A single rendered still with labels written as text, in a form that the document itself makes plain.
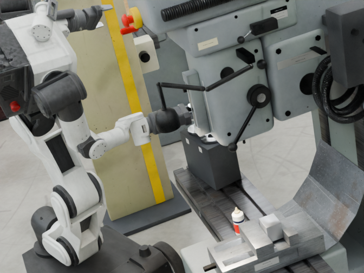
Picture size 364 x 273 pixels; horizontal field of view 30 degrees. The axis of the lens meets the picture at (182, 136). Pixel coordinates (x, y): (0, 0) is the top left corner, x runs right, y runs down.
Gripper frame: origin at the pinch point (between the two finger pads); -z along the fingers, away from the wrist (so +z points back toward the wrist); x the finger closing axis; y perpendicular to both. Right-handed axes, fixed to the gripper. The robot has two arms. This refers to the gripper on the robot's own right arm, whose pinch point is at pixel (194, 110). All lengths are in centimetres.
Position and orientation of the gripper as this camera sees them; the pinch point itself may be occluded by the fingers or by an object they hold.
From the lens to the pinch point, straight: 264.6
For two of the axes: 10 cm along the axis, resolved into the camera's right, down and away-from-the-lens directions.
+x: -2.5, -4.1, 8.7
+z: -9.5, 2.9, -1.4
